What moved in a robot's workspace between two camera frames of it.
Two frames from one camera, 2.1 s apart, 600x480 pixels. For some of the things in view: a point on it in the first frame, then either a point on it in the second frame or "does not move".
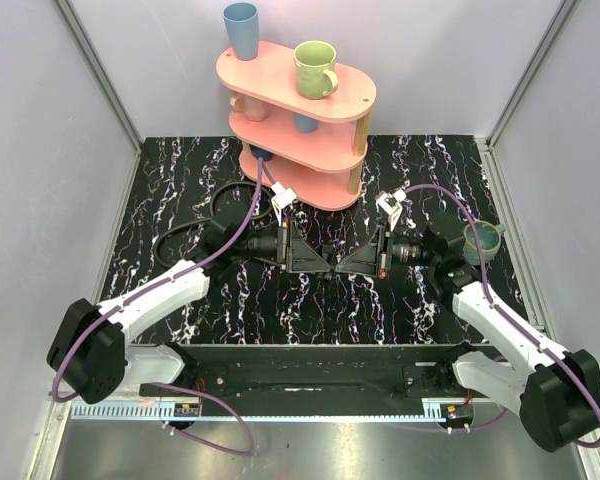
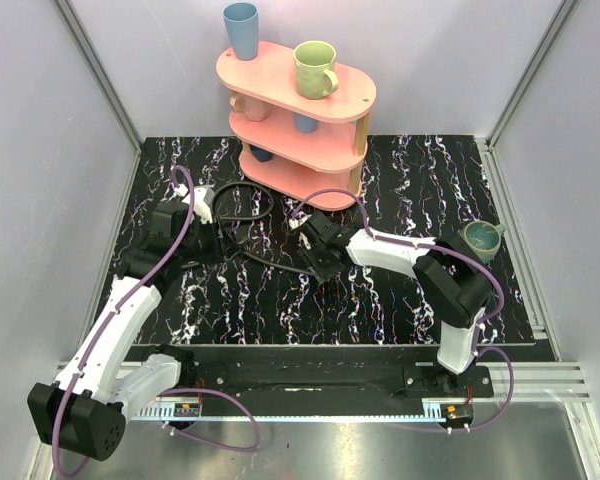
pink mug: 255,111 does not move
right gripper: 373,259 to 307,254
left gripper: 284,247 to 218,240
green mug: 314,62 does not move
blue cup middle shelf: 305,124 does not move
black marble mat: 283,274 does not move
